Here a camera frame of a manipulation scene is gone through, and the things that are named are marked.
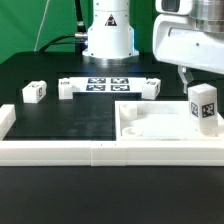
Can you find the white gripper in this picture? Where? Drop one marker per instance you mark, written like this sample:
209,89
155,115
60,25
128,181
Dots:
190,33

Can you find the white square tabletop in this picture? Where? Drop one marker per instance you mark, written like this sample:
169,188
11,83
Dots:
159,120

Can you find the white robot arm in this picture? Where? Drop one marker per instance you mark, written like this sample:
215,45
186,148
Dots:
110,38

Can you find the white U-shaped obstacle fence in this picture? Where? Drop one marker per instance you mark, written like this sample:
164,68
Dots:
105,153

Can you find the green backdrop curtain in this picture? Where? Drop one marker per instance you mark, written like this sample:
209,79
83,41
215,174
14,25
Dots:
27,25

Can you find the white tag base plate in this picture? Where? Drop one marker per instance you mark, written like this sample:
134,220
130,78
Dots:
104,84

